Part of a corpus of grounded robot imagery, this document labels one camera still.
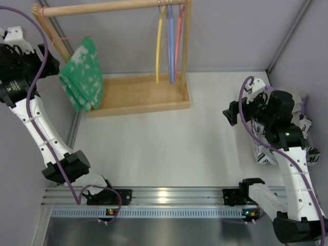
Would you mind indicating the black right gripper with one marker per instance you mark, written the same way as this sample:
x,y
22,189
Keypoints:
x,y
244,108

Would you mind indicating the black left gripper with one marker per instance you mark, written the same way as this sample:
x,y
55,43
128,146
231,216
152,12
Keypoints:
x,y
47,62

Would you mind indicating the pink clothes hanger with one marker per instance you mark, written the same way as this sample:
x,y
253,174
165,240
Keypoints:
x,y
59,43

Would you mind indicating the green white tie-dye trousers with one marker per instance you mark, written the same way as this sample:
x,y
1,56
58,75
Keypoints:
x,y
82,78

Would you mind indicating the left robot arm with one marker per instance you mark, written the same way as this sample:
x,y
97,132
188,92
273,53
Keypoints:
x,y
63,166

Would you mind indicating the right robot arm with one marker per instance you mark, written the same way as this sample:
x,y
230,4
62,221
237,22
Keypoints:
x,y
302,218

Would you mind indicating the yellow clothes hanger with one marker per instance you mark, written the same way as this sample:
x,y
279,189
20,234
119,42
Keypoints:
x,y
158,44

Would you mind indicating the blue clothes hanger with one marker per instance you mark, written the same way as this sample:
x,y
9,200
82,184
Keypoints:
x,y
170,43

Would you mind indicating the coral clothes hanger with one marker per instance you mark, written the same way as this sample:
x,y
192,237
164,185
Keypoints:
x,y
178,37

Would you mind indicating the grey garment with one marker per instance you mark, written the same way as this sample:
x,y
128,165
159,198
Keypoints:
x,y
299,98

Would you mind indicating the wooden clothes rack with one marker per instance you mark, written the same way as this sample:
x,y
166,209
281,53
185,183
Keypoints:
x,y
139,93

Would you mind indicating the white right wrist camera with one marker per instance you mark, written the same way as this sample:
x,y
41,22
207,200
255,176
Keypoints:
x,y
253,88

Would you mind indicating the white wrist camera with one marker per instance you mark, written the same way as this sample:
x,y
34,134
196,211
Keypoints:
x,y
14,36
253,88

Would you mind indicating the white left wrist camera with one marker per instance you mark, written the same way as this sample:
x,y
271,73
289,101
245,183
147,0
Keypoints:
x,y
14,36

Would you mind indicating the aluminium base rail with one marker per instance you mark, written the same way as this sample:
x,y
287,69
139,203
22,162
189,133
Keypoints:
x,y
151,196

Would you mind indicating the light blue cable duct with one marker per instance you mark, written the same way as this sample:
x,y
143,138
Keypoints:
x,y
130,212

